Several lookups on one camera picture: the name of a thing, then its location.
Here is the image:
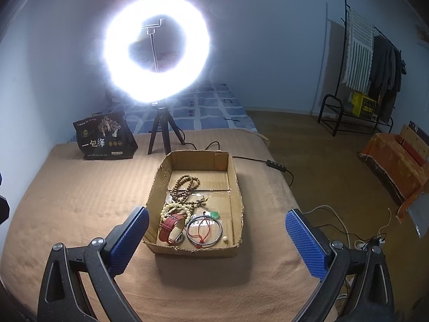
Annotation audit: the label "red strap wristwatch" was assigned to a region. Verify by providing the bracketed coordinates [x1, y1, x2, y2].
[158, 214, 186, 246]

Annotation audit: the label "white pearl necklace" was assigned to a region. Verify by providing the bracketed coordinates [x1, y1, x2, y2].
[160, 200, 194, 224]

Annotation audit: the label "brown wooden bead necklace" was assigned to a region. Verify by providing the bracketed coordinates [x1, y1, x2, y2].
[169, 173, 210, 213]

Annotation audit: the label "green jade pendant red cord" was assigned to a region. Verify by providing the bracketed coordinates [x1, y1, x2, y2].
[187, 210, 222, 250]

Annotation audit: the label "black printed paper bag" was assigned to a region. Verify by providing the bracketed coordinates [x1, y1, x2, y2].
[73, 111, 138, 160]

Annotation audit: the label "orange cloth covered box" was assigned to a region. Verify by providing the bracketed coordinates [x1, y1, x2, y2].
[359, 121, 428, 221]

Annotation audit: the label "open cardboard box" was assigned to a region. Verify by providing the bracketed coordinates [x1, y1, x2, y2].
[143, 151, 243, 258]

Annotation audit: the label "black tripod stand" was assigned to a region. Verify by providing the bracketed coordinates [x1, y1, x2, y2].
[148, 105, 186, 155]

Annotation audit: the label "yellow black box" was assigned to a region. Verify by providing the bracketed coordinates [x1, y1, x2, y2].
[350, 92, 377, 119]

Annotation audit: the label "black clothes rack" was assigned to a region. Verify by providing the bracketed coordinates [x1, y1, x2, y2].
[317, 0, 401, 137]

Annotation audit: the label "dark hanging clothes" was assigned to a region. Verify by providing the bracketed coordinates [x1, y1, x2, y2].
[368, 35, 406, 123]

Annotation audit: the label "white striped hanging towel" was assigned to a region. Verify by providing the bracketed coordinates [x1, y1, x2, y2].
[342, 6, 375, 94]

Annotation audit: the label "white power strip cables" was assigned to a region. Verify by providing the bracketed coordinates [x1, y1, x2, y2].
[301, 203, 395, 301]

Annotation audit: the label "white ring light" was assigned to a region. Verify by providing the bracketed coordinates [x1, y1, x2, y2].
[102, 0, 210, 103]

